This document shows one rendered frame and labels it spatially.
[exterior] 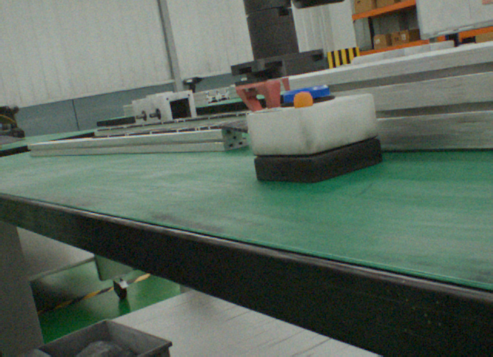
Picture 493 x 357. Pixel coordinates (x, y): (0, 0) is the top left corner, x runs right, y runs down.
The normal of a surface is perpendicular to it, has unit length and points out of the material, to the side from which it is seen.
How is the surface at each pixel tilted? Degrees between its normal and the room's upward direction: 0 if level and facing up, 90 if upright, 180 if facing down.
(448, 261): 0
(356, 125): 90
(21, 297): 90
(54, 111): 90
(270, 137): 90
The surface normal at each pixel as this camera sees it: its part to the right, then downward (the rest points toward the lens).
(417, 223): -0.18, -0.97
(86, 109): 0.55, 0.03
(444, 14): -0.82, 0.22
